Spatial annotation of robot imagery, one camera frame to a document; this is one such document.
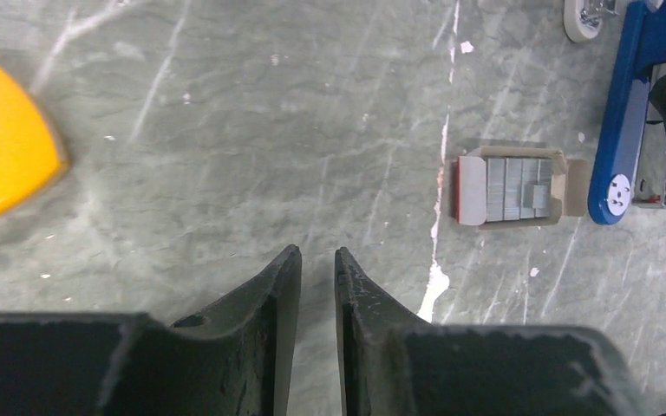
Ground grey staple strips tray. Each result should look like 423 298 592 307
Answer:
451 146 591 231

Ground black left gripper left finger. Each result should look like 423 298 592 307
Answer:
0 245 302 415

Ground yellow tape roll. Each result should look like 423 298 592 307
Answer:
0 66 70 215

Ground small white stapler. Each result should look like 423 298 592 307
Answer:
563 0 617 43

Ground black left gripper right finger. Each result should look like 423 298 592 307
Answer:
335 248 650 415

